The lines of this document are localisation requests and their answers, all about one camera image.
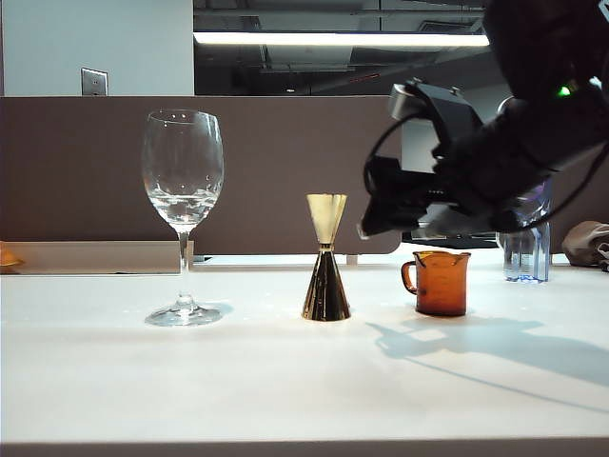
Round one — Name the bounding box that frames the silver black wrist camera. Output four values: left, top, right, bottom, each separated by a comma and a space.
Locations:
387, 79, 481, 158

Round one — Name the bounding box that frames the clear Ganten water bottle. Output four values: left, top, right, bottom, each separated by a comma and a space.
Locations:
497, 178, 554, 284

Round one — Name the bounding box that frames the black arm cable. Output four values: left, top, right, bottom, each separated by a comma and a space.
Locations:
494, 142, 609, 233

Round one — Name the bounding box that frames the wide brown desk partition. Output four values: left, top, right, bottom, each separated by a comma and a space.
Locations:
0, 95, 404, 256

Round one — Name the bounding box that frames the silver wall switch plate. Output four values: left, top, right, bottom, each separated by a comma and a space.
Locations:
80, 68, 109, 97

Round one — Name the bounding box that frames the clear wine glass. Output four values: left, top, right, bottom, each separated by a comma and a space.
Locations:
141, 109, 226, 328

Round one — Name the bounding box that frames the beige cloth bag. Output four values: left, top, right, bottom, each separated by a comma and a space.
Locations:
560, 220, 609, 273

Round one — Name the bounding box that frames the beige desk rail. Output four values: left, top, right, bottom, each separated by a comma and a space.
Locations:
0, 240, 195, 276

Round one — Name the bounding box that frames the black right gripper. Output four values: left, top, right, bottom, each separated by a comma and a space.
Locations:
356, 116, 551, 239

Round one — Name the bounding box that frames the small amber measuring cup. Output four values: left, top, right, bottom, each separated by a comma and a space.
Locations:
401, 250, 472, 317

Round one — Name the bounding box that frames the black camera cable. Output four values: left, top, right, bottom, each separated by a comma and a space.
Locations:
363, 112, 429, 191

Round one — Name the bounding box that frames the orange object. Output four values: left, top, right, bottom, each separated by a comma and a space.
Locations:
0, 241, 25, 275

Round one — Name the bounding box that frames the long ceiling light strip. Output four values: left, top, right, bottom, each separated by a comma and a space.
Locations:
192, 31, 491, 48

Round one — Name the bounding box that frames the gold double jigger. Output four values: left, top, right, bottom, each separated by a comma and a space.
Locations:
300, 193, 352, 322

